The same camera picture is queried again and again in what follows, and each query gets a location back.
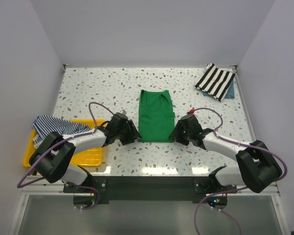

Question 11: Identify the green tank top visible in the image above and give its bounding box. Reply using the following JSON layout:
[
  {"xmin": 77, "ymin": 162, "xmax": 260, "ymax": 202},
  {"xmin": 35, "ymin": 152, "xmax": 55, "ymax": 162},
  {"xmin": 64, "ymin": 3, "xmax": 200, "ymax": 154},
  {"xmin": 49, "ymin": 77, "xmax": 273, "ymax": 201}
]
[{"xmin": 138, "ymin": 90, "xmax": 175, "ymax": 142}]

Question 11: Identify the blue white striped tank top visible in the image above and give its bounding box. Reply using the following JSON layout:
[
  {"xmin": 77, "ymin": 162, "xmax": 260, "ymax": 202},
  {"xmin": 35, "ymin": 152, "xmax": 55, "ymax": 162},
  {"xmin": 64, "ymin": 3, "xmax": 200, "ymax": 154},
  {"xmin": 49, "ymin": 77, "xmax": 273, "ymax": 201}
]
[{"xmin": 32, "ymin": 115, "xmax": 92, "ymax": 149}]

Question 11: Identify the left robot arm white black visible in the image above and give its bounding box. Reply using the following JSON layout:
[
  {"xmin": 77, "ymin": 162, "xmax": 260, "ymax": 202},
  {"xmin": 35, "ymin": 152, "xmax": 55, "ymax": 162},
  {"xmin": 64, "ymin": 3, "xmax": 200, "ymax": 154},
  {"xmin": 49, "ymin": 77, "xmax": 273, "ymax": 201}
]
[{"xmin": 29, "ymin": 113, "xmax": 142, "ymax": 192}]

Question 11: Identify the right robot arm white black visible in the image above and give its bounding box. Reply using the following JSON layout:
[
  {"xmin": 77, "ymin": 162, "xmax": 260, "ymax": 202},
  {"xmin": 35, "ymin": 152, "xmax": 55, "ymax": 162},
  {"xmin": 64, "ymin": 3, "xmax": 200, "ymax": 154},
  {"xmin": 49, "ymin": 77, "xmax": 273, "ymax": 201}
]
[{"xmin": 170, "ymin": 114, "xmax": 282, "ymax": 193}]

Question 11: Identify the blue folded tank top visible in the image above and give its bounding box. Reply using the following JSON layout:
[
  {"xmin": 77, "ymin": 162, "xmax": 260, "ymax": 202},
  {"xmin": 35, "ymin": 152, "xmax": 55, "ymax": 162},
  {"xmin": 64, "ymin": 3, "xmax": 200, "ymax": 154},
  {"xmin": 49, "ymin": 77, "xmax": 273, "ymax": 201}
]
[{"xmin": 202, "ymin": 80, "xmax": 235, "ymax": 99}]

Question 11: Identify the yellow plastic tray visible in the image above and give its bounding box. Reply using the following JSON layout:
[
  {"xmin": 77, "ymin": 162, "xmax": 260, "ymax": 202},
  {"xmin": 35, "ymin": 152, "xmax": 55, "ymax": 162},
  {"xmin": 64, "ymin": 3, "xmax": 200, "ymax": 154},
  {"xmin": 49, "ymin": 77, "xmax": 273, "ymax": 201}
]
[{"xmin": 23, "ymin": 129, "xmax": 103, "ymax": 167}]

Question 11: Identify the black white striped folded top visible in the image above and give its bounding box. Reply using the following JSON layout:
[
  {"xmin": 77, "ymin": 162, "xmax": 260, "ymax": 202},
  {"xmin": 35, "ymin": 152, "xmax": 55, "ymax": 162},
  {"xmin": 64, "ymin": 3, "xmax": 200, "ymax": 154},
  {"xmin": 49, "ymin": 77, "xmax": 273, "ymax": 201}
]
[{"xmin": 195, "ymin": 63, "xmax": 236, "ymax": 102}]

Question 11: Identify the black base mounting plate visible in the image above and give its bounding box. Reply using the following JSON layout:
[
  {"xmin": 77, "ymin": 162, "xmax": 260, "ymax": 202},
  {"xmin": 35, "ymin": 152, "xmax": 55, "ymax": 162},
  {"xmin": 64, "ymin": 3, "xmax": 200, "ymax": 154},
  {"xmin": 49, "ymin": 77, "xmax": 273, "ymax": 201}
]
[{"xmin": 63, "ymin": 176, "xmax": 236, "ymax": 206}]

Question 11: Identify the aluminium front rail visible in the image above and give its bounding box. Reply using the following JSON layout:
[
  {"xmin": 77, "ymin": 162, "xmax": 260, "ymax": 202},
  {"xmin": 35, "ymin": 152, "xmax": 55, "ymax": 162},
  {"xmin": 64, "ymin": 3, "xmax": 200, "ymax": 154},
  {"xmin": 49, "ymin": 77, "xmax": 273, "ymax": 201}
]
[{"xmin": 20, "ymin": 174, "xmax": 281, "ymax": 196}]

